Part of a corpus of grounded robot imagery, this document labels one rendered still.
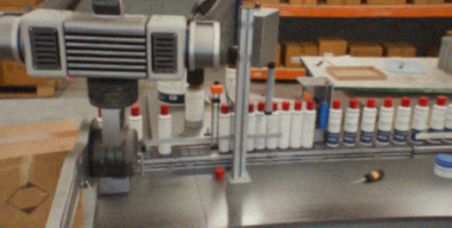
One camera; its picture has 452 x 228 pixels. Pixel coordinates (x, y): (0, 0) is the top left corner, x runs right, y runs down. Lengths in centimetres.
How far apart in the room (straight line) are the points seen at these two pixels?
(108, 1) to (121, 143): 39
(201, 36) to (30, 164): 63
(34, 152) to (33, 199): 14
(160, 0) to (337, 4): 218
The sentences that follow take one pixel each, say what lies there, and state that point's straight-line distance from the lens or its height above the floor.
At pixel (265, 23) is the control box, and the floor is 145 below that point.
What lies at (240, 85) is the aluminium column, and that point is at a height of 122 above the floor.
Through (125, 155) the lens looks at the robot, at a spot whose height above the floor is 115.
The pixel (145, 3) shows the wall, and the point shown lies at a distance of 645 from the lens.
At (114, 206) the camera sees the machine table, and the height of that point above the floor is 83.
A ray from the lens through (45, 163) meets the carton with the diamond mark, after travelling 158.
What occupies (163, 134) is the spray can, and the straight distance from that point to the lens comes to 199.
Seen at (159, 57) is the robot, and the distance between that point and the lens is 131.
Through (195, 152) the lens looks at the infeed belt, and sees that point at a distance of 205.
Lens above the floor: 178
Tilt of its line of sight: 20 degrees down
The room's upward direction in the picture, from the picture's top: 2 degrees clockwise
